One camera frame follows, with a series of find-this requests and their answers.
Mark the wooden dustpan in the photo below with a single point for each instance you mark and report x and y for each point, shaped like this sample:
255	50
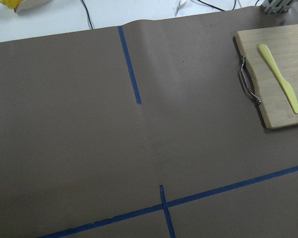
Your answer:
29	4

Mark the yellow plastic knife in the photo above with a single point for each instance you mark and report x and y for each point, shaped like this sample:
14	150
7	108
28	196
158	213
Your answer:
285	85

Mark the aluminium frame post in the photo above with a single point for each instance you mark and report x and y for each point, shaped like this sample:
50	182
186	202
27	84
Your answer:
276	6

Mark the wooden cutting board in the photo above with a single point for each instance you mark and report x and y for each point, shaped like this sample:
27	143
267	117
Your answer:
282	41

